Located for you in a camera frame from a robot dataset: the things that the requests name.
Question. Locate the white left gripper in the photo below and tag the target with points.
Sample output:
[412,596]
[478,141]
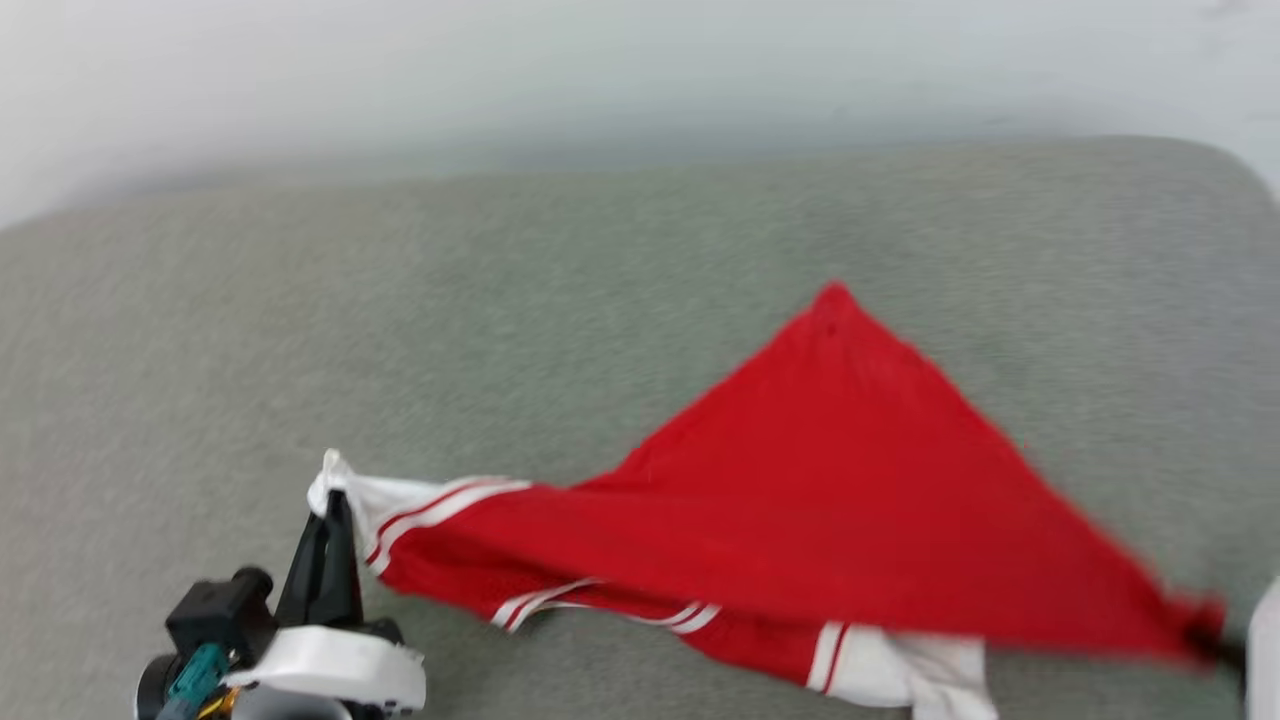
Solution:
[330,665]

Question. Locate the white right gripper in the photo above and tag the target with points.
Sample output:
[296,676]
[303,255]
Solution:
[1265,650]

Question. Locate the red basketball jersey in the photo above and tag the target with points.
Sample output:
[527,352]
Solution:
[820,500]

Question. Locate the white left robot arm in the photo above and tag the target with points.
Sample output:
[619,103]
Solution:
[290,708]

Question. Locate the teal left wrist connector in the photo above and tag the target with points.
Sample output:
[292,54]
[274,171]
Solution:
[195,678]

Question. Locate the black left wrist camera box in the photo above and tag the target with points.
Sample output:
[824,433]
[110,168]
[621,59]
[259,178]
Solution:
[220,610]

